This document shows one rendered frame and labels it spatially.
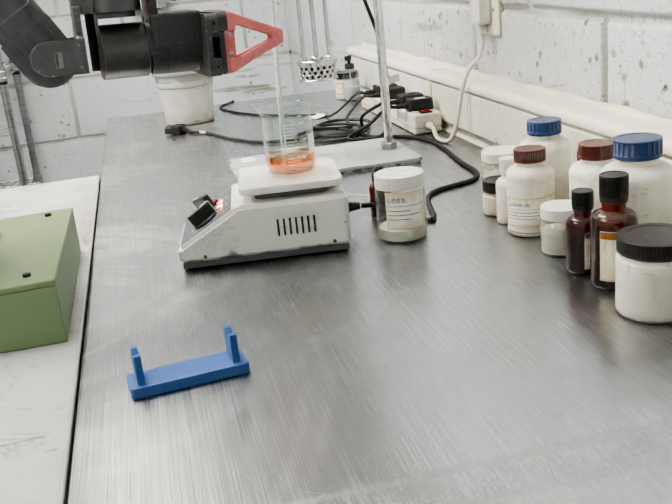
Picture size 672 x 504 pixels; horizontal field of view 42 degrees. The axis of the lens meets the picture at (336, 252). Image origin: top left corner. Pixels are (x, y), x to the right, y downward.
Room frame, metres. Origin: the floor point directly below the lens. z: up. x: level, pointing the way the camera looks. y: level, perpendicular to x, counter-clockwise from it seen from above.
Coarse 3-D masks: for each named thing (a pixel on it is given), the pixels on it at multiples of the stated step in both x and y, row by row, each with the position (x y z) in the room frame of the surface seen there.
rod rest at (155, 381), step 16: (224, 336) 0.71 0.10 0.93; (224, 352) 0.71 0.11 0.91; (240, 352) 0.70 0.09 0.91; (160, 368) 0.69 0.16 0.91; (176, 368) 0.69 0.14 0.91; (192, 368) 0.68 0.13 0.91; (208, 368) 0.68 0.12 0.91; (224, 368) 0.68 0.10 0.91; (240, 368) 0.68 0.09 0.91; (128, 384) 0.67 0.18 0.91; (144, 384) 0.66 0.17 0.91; (160, 384) 0.66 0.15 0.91; (176, 384) 0.66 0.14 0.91; (192, 384) 0.67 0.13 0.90
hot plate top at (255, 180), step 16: (320, 160) 1.09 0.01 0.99; (240, 176) 1.05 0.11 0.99; (256, 176) 1.04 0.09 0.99; (272, 176) 1.03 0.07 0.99; (304, 176) 1.01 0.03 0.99; (320, 176) 1.00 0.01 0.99; (336, 176) 0.99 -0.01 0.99; (240, 192) 0.98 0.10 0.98; (256, 192) 0.98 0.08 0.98; (272, 192) 0.98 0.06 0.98
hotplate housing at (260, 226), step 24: (288, 192) 1.00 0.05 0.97; (312, 192) 1.00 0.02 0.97; (336, 192) 0.99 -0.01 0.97; (240, 216) 0.97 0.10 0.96; (264, 216) 0.97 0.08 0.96; (288, 216) 0.98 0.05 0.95; (312, 216) 0.98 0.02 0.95; (336, 216) 0.98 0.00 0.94; (192, 240) 0.97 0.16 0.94; (216, 240) 0.97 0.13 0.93; (240, 240) 0.97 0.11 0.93; (264, 240) 0.97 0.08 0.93; (288, 240) 0.98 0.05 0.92; (312, 240) 0.98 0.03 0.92; (336, 240) 0.98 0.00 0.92; (192, 264) 0.97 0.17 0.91; (216, 264) 0.97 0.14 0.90
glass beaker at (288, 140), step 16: (272, 112) 1.01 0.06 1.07; (288, 112) 1.01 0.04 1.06; (304, 112) 1.02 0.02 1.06; (272, 128) 1.02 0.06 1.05; (288, 128) 1.01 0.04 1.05; (304, 128) 1.02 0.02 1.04; (272, 144) 1.02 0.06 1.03; (288, 144) 1.01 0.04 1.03; (304, 144) 1.02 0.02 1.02; (272, 160) 1.02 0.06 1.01; (288, 160) 1.01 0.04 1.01; (304, 160) 1.02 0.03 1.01; (288, 176) 1.01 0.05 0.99
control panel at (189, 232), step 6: (228, 192) 1.07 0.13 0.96; (216, 198) 1.08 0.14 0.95; (222, 198) 1.06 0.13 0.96; (228, 198) 1.04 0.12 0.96; (216, 204) 1.05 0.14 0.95; (222, 204) 1.02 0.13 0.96; (228, 204) 1.01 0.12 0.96; (216, 210) 1.02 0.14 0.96; (222, 210) 1.00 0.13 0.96; (228, 210) 0.98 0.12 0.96; (216, 216) 0.99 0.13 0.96; (186, 222) 1.07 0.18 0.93; (210, 222) 0.98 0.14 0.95; (186, 228) 1.04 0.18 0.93; (192, 228) 1.02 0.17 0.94; (204, 228) 0.98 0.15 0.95; (186, 234) 1.01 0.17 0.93; (192, 234) 0.99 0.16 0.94; (186, 240) 0.98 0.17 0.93
